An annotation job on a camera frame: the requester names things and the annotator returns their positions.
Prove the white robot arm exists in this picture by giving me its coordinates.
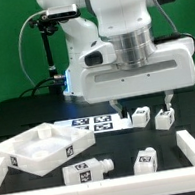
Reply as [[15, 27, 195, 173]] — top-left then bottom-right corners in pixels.
[[36, 0, 195, 112]]

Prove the white tag base sheet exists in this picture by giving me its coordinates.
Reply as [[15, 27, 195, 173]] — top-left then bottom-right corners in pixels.
[[55, 113, 133, 133]]

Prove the black camera stand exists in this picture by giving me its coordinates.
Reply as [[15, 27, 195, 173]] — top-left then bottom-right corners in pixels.
[[29, 15, 64, 94]]

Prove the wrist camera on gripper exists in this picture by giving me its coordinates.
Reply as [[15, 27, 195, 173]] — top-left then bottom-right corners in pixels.
[[79, 42, 117, 69]]

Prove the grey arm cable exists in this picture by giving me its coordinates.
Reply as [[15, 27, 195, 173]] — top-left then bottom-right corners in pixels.
[[146, 0, 195, 61]]

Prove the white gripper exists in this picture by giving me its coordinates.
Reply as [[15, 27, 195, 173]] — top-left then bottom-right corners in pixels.
[[80, 37, 195, 119]]

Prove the grey camera cable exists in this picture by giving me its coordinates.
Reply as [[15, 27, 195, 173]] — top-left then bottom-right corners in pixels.
[[13, 10, 58, 90]]

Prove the silver camera on stand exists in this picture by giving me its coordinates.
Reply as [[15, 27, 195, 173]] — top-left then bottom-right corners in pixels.
[[45, 4, 80, 22]]

